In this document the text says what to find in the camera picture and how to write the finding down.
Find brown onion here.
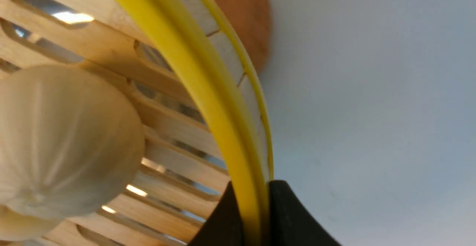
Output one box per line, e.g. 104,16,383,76
214,0,272,73

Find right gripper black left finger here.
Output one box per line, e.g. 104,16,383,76
188,182,244,246

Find white round bun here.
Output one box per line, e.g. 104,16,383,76
0,65,145,219

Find bamboo steamer basket yellow rim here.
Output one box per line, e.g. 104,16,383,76
1,0,273,246

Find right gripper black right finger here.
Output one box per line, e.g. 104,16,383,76
269,180,340,246

